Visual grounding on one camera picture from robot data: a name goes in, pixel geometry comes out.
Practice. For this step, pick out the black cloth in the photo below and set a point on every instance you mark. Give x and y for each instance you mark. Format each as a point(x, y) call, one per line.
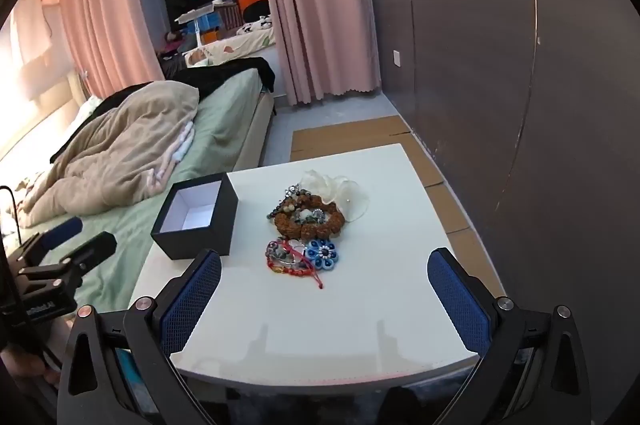
point(225, 72)

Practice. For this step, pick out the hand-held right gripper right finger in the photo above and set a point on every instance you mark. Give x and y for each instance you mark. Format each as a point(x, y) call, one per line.
point(457, 300)

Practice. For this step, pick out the bed with green sheet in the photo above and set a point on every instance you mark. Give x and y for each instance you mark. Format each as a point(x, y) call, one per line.
point(225, 115)

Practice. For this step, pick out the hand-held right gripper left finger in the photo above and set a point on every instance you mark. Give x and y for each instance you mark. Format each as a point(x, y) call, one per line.
point(192, 300)

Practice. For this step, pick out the pink curtain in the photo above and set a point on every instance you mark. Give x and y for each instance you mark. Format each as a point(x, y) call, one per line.
point(110, 5)
point(320, 5)

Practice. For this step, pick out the beige padded headboard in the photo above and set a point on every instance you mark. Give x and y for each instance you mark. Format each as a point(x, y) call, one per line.
point(40, 115)

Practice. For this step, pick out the blue beaded flower ornament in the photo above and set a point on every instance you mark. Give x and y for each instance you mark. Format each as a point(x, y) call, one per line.
point(322, 252)

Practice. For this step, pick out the beige blanket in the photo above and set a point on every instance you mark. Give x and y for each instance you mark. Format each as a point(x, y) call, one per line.
point(125, 140)

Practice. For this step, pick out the person's left hand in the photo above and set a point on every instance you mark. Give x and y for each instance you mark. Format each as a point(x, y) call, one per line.
point(27, 364)

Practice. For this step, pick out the black square gift box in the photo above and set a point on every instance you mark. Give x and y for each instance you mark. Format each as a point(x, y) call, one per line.
point(200, 245)

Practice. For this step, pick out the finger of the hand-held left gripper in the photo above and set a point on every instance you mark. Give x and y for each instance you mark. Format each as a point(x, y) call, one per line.
point(92, 250)
point(62, 232)

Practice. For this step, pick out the printed blanket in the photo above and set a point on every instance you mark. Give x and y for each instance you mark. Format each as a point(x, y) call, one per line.
point(250, 37)

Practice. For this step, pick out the cardboard floor sheet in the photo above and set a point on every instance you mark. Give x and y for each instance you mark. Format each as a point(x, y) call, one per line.
point(350, 135)

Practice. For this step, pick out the white wall switch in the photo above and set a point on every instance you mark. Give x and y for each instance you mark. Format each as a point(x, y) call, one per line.
point(397, 58)

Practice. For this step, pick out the white flower hair accessory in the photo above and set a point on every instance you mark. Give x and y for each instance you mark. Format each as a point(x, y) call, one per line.
point(350, 195)

